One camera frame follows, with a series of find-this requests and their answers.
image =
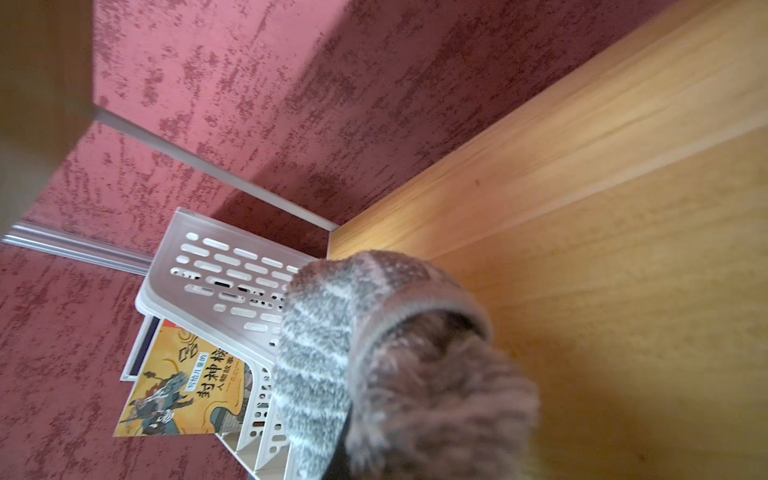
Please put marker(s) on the left aluminium corner post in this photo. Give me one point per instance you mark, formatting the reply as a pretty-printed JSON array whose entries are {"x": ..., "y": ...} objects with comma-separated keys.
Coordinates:
[{"x": 70, "y": 246}]

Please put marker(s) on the wooden white-framed bookshelf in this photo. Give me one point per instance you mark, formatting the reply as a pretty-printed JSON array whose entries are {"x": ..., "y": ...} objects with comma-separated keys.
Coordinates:
[{"x": 595, "y": 172}]

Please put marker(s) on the white file organizer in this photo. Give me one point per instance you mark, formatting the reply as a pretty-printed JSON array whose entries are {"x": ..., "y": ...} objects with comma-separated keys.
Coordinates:
[{"x": 226, "y": 286}]

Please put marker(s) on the yellow magazine in organizer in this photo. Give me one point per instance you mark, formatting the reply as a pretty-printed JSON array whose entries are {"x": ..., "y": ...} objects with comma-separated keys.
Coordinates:
[{"x": 186, "y": 386}]

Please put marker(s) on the grey patterned cloth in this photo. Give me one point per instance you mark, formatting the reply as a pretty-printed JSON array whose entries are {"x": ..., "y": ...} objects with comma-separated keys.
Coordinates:
[{"x": 386, "y": 370}]

